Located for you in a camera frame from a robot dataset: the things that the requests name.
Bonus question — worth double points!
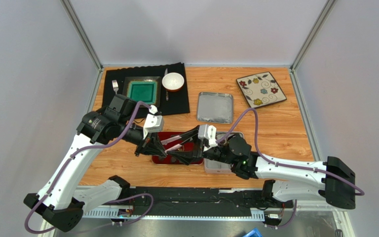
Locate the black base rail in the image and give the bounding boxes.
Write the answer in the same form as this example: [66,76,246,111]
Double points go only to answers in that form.
[87,186,294,226]

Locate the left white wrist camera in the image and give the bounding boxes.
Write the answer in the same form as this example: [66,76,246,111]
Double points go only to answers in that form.
[143,105,164,138]

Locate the white bowl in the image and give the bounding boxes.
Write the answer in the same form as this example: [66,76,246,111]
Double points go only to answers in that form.
[162,73,185,92]

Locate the black cloth placemat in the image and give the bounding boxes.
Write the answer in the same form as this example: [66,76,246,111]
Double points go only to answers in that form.
[102,63,190,116]

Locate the floral square plate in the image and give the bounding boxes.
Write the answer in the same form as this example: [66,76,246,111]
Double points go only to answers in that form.
[236,72,287,109]

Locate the green square plate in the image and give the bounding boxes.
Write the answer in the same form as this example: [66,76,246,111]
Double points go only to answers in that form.
[122,77,161,107]

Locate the pink handled metal tongs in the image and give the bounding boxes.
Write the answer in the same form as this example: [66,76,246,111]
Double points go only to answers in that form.
[161,134,182,153]

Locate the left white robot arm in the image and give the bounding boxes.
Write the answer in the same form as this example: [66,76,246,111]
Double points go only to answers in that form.
[24,94,166,232]

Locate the silver tin lid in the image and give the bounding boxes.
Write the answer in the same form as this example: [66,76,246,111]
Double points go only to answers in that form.
[196,92,234,124]

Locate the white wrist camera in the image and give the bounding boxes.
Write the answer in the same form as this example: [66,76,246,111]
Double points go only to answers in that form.
[197,124,218,151]
[143,105,164,138]

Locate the silver fork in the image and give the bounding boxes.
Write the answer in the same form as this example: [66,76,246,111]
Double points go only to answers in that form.
[112,80,119,94]

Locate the silver tin with paper cups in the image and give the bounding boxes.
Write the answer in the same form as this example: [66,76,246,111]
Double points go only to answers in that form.
[204,131,245,174]

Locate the red lacquer tray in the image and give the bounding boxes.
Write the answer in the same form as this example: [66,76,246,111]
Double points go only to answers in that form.
[152,132,193,165]

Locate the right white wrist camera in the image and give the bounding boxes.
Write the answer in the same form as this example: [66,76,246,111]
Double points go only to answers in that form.
[197,124,218,151]

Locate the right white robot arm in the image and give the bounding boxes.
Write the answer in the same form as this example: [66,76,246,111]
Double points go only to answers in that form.
[161,126,358,210]

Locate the silver knife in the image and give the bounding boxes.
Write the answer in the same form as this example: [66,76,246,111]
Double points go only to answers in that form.
[164,68,169,101]

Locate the blue plastic bin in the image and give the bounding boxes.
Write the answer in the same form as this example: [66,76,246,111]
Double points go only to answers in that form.
[242,228,263,237]

